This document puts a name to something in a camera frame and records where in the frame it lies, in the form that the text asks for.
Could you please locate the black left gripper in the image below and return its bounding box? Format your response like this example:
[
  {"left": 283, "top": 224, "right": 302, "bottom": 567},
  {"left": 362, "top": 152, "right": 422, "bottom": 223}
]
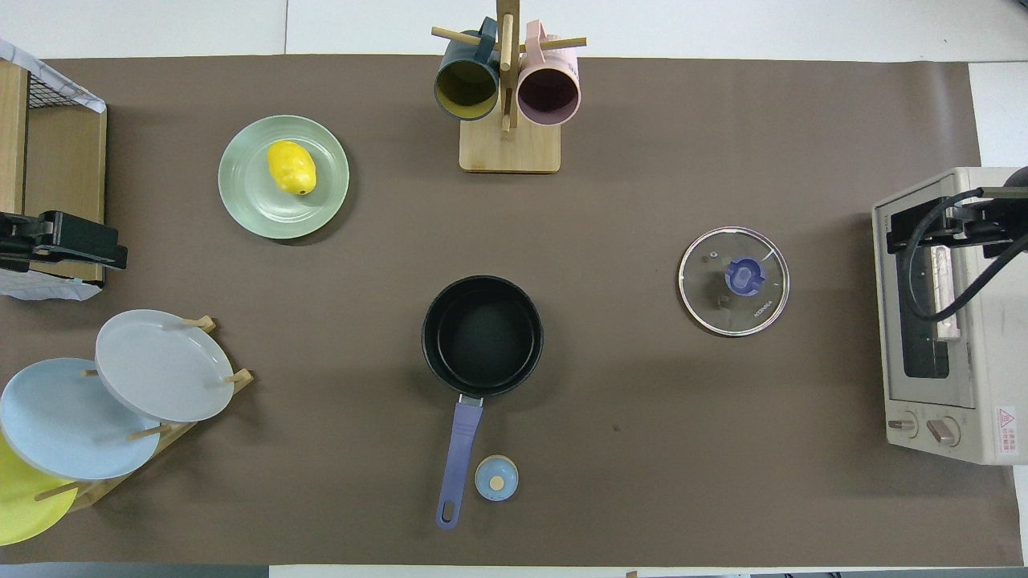
[{"left": 0, "top": 210, "right": 129, "bottom": 271}]

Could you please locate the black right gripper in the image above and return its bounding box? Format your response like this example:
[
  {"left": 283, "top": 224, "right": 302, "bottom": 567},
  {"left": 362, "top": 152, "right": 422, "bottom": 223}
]
[{"left": 887, "top": 165, "right": 1028, "bottom": 259}]

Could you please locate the yellow potato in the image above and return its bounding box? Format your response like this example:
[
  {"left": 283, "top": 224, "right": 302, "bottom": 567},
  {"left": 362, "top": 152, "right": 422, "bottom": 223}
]
[{"left": 267, "top": 140, "right": 318, "bottom": 196}]

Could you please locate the glass lid blue knob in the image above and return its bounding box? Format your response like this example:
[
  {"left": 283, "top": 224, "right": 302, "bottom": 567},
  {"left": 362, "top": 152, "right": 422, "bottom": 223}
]
[{"left": 678, "top": 226, "right": 791, "bottom": 337}]

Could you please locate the grey plate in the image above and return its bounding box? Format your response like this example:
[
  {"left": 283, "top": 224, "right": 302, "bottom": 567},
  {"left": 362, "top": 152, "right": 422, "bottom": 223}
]
[{"left": 95, "top": 309, "right": 236, "bottom": 424}]

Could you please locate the pale green plate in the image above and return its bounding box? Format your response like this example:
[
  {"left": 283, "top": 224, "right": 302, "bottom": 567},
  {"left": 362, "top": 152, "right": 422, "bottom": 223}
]
[{"left": 218, "top": 115, "right": 351, "bottom": 241}]

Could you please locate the light blue plate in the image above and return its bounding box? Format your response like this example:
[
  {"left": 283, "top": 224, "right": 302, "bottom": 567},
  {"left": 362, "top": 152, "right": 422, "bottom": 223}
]
[{"left": 0, "top": 357, "right": 161, "bottom": 482}]

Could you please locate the wooden plate rack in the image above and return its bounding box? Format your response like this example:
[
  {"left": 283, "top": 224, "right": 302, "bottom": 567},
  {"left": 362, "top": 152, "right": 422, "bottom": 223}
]
[{"left": 32, "top": 315, "right": 255, "bottom": 513}]

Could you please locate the yellow plate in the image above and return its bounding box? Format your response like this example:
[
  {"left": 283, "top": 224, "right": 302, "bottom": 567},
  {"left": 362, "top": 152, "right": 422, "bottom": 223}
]
[{"left": 0, "top": 433, "right": 79, "bottom": 547}]

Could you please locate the white crumpled plastic sheet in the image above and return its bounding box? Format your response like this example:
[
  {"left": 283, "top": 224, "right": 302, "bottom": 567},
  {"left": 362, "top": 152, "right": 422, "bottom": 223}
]
[
  {"left": 0, "top": 39, "right": 107, "bottom": 114},
  {"left": 0, "top": 269, "right": 104, "bottom": 303}
]

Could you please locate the wooden shelf unit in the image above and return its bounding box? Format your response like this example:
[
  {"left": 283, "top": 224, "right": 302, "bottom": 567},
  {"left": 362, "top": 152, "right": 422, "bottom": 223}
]
[{"left": 0, "top": 60, "right": 107, "bottom": 283}]

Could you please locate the beige toaster oven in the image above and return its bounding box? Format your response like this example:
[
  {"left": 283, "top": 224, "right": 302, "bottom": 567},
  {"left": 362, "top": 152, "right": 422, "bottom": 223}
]
[{"left": 871, "top": 166, "right": 1028, "bottom": 466}]

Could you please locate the brown table mat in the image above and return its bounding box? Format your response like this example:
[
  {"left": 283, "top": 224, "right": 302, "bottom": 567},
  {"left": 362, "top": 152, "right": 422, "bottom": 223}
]
[{"left": 0, "top": 55, "right": 1025, "bottom": 567}]

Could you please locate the dark teal mug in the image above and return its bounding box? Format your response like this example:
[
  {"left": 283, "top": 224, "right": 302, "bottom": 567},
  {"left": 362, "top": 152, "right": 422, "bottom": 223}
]
[{"left": 434, "top": 18, "right": 501, "bottom": 122}]

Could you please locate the pink ribbed mug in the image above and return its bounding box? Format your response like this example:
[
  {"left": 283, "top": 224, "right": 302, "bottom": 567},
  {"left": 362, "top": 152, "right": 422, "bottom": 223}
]
[{"left": 516, "top": 20, "right": 581, "bottom": 127}]

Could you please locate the wooden mug tree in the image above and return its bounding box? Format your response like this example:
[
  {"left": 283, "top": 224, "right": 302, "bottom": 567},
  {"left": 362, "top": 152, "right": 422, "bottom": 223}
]
[{"left": 431, "top": 0, "right": 588, "bottom": 174}]

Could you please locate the small blue round cap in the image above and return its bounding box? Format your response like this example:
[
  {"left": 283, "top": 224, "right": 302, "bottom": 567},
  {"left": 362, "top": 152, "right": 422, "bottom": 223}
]
[{"left": 475, "top": 454, "right": 520, "bottom": 503}]

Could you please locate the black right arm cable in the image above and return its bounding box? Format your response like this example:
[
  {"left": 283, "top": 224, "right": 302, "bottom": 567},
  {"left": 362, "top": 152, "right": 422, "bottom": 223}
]
[{"left": 908, "top": 186, "right": 1028, "bottom": 324}]

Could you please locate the black wire mesh frame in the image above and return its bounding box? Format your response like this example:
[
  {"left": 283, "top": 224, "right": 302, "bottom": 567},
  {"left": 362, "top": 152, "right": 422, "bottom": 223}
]
[{"left": 27, "top": 68, "right": 86, "bottom": 110}]

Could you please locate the black pot purple handle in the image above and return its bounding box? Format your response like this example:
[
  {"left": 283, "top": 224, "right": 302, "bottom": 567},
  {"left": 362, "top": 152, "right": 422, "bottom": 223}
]
[{"left": 421, "top": 275, "right": 545, "bottom": 531}]

